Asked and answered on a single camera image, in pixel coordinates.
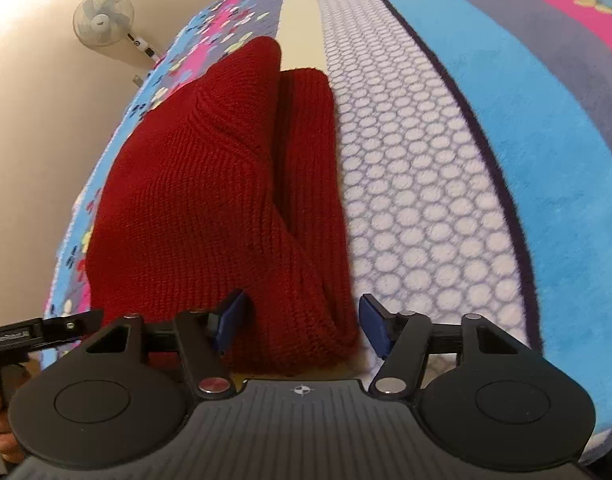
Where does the floral striped blanket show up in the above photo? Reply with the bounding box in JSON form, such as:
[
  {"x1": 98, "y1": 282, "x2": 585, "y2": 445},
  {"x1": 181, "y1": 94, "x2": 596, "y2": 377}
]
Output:
[{"x1": 38, "y1": 0, "x2": 612, "y2": 466}]

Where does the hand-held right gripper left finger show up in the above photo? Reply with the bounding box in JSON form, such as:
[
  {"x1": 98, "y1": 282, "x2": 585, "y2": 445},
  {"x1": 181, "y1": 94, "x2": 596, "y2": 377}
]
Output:
[{"x1": 85, "y1": 289, "x2": 250, "y2": 402}]

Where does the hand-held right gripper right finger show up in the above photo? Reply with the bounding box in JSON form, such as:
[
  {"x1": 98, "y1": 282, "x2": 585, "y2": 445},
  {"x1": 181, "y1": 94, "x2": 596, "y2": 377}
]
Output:
[{"x1": 359, "y1": 294, "x2": 527, "y2": 402}]

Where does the white standing fan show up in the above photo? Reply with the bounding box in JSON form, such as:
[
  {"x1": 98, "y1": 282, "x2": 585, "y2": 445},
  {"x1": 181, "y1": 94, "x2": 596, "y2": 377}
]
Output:
[{"x1": 72, "y1": 0, "x2": 161, "y2": 62}]

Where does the person's left hand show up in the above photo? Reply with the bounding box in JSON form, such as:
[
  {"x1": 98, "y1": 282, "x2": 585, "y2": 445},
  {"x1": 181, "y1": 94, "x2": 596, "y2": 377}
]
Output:
[{"x1": 0, "y1": 392, "x2": 26, "y2": 464}]

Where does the red knitted sweater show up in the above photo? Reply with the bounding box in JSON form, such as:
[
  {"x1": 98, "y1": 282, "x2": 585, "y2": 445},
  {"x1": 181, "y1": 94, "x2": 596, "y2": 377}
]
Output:
[{"x1": 84, "y1": 36, "x2": 359, "y2": 377}]

